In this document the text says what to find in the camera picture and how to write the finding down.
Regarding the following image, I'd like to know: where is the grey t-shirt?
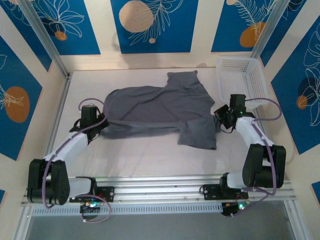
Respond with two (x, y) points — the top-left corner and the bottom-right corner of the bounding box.
(99, 70), (218, 151)

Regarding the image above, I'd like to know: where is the white plastic mesh basket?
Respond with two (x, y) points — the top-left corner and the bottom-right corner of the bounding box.
(215, 56), (271, 110)

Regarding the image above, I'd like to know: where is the black controller board with LEDs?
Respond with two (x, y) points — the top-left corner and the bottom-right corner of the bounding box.
(221, 199), (251, 218)
(79, 201), (101, 221)

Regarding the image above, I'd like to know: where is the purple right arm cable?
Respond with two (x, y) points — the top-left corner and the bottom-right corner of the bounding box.
(231, 97), (283, 218)

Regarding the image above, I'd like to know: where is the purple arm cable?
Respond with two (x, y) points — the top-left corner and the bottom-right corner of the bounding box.
(42, 99), (113, 224)
(231, 97), (283, 218)

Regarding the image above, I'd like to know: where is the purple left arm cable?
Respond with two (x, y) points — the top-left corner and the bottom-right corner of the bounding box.
(42, 99), (113, 224)

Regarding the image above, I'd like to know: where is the aluminium frame post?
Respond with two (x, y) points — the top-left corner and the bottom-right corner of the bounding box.
(250, 0), (292, 60)
(18, 0), (70, 79)

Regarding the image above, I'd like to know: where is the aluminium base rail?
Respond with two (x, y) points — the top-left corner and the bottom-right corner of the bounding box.
(21, 174), (297, 208)

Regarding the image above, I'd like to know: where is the grey slotted cable duct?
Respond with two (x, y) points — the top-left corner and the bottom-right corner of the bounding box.
(31, 202), (224, 216)

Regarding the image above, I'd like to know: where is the aluminium frame leg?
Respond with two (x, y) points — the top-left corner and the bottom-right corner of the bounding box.
(283, 199), (310, 240)
(12, 206), (35, 240)

